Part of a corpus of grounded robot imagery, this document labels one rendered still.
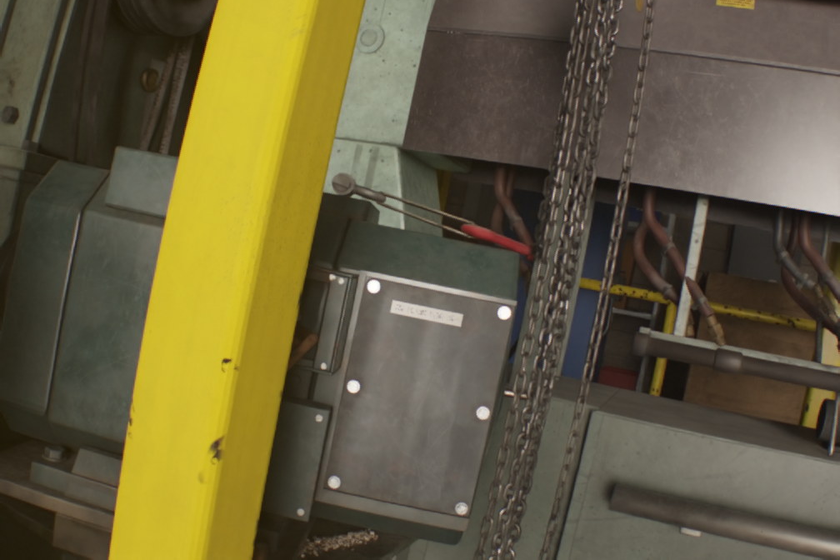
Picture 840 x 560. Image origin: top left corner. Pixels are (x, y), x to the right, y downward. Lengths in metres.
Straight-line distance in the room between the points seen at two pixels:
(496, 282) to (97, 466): 0.63
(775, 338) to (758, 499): 2.77
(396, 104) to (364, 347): 0.80
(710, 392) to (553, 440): 2.84
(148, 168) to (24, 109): 0.57
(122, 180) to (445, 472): 0.61
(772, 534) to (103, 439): 1.07
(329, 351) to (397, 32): 0.97
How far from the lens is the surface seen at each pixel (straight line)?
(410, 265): 1.01
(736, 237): 6.05
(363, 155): 1.68
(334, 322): 0.92
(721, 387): 4.26
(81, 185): 1.16
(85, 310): 1.11
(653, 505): 1.33
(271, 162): 0.59
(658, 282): 1.58
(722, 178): 1.46
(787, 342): 4.16
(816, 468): 1.43
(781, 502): 1.43
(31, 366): 1.16
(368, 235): 1.04
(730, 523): 1.34
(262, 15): 0.64
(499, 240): 1.11
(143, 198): 1.07
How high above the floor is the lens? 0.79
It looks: 3 degrees up
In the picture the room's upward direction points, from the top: 12 degrees clockwise
